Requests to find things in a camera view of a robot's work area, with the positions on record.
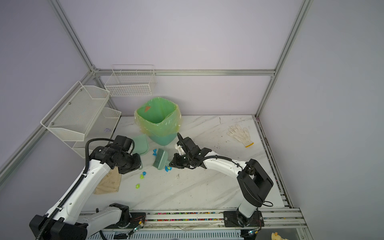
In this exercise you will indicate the beige work glove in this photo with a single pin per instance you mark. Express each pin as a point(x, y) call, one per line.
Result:
point(110, 183)

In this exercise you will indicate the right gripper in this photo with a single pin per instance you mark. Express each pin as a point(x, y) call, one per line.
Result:
point(176, 164)

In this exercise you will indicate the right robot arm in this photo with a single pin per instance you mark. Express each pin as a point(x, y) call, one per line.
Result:
point(253, 180)

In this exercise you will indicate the white mesh two-tier shelf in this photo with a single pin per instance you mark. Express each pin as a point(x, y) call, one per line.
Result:
point(81, 115)

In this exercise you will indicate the white glove yellow cuff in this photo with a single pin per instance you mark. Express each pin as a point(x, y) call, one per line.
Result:
point(242, 135)

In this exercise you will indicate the yellow object bottom right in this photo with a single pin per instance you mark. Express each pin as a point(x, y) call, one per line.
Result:
point(276, 236)

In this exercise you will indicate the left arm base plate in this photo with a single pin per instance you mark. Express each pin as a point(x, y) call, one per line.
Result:
point(129, 221)

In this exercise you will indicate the white wire basket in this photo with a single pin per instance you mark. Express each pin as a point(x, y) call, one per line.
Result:
point(131, 81)

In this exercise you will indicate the green plastic dustpan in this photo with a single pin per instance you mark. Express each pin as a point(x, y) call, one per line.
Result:
point(141, 145)

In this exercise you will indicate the blue green scrap left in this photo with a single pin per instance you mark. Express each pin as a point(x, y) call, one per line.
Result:
point(142, 175)

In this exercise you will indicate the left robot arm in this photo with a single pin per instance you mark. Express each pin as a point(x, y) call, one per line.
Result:
point(63, 222)

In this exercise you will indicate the green trash bin with bag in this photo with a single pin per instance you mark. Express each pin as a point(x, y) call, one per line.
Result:
point(160, 119)

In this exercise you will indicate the aluminium front rail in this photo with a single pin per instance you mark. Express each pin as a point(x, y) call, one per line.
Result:
point(214, 219)

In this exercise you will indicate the green hand brush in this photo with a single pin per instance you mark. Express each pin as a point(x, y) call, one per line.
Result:
point(161, 159)

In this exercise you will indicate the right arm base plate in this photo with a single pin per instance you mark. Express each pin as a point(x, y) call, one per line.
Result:
point(236, 219)

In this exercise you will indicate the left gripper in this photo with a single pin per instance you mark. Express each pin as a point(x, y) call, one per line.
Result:
point(137, 163)

